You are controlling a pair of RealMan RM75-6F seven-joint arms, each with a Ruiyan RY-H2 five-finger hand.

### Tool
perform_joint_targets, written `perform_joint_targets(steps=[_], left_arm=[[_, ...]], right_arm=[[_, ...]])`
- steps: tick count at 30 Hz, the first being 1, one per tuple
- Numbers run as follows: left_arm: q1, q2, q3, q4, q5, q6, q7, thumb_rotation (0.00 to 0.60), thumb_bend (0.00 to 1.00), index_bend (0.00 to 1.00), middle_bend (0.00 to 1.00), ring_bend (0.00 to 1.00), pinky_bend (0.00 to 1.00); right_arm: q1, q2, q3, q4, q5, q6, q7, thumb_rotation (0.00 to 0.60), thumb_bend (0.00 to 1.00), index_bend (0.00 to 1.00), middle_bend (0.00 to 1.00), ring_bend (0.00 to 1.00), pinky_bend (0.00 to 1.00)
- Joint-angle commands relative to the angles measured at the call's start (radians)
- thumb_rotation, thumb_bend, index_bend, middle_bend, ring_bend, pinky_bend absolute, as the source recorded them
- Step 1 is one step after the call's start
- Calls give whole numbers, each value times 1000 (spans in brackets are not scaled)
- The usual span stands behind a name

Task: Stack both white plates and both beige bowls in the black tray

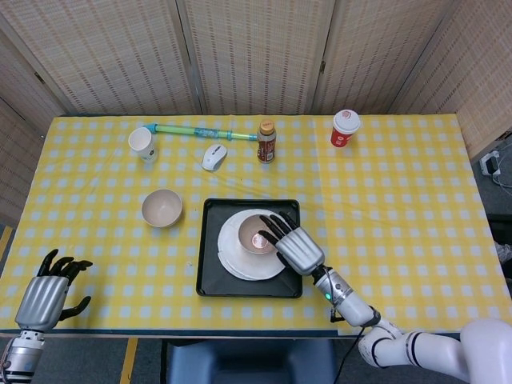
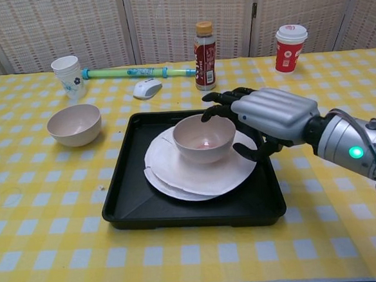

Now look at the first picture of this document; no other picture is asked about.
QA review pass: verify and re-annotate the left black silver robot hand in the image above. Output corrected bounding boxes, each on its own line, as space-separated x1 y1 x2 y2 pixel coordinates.
14 248 94 332

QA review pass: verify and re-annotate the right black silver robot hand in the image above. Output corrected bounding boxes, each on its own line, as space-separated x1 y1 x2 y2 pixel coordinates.
258 211 326 277

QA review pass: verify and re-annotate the beige bowl with pink bottom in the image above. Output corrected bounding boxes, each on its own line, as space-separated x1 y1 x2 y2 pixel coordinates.
238 214 281 255

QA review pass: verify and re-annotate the white paper plate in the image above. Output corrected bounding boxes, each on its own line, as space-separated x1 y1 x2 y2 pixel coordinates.
218 254 261 282
217 208 297 280

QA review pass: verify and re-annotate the plain beige bowl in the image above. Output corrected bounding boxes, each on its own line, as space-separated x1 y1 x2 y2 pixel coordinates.
141 189 183 229

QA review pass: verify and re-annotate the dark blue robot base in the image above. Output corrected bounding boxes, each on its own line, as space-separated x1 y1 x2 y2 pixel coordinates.
166 338 337 384

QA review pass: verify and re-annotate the black square plastic tray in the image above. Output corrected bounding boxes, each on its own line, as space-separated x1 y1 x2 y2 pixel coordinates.
195 198 303 299

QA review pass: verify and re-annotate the brown drink bottle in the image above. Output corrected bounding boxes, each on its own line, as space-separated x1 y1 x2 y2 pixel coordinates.
256 121 278 165

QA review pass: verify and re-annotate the yellow white checked tablecloth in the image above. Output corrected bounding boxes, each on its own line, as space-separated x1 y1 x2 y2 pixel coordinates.
0 114 512 336

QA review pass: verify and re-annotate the red white lidded coffee cup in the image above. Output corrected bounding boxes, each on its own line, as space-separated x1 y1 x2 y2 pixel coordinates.
330 110 362 149

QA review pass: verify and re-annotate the white computer mouse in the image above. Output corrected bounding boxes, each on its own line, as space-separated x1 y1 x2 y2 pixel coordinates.
201 144 228 172

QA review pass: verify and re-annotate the green blue water squirter tube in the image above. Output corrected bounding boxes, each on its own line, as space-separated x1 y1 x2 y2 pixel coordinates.
144 123 259 142

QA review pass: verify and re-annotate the white flower print paper cup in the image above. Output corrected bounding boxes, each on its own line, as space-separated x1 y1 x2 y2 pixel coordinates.
127 127 160 164

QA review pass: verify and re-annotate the woven folding screen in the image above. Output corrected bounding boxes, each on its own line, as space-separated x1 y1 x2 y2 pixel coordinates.
0 0 512 225

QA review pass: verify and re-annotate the grey shoe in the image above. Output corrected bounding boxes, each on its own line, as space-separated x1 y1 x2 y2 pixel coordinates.
495 242 512 277

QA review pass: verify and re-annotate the white power adapter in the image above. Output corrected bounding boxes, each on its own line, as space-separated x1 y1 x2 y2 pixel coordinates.
478 150 503 177

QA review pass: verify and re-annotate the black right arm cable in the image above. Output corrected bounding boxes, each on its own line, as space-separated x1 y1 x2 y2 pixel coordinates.
330 266 367 384

